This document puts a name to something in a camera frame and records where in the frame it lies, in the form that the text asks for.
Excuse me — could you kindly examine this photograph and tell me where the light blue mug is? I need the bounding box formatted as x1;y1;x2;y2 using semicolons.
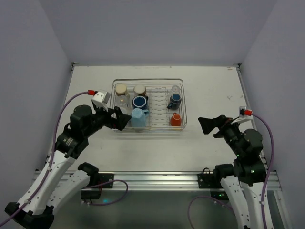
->
130;108;149;127

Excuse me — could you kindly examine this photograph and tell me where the clear glass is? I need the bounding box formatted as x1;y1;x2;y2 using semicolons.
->
170;85;180;95
115;95;130;108

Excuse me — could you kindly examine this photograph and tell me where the large dark blue mug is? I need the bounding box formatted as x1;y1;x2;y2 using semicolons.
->
132;95;148;110

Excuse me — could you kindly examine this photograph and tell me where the beige brown cup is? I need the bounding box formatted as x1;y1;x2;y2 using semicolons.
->
115;83;130;100
133;84;146;96

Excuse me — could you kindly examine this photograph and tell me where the small dark blue cup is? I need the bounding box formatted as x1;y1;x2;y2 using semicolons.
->
167;94;182;110

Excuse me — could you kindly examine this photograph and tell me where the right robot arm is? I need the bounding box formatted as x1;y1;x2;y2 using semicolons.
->
198;109;274;229

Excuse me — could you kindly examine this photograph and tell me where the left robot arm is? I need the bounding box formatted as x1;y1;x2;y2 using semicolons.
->
5;105;131;229

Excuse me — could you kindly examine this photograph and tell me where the orange small cup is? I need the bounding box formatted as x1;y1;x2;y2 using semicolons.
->
170;113;182;126

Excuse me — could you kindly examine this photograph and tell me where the right black control box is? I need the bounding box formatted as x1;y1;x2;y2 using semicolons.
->
210;191;228;200

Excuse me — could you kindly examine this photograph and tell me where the black control box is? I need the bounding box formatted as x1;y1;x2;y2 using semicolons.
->
210;191;228;200
81;190;102;203

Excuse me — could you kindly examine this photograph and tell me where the left black control box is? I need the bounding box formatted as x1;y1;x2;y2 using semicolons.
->
81;190;102;203

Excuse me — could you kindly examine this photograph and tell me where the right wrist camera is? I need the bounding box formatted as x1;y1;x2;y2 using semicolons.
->
232;106;253;124

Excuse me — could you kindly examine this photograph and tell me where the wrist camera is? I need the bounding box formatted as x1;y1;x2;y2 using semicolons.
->
232;106;253;124
91;90;111;110

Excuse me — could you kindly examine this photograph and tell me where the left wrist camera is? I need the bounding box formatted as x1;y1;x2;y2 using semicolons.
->
91;90;111;110

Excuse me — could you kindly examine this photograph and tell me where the wire dish rack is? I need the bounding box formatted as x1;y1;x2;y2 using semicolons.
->
110;78;187;132

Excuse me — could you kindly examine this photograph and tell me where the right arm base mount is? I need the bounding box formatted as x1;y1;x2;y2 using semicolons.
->
197;167;218;189

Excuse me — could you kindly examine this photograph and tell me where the aluminium rail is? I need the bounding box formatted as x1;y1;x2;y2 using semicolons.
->
32;169;282;191

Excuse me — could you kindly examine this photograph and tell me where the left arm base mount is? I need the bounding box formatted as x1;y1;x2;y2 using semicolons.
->
96;173;114;189

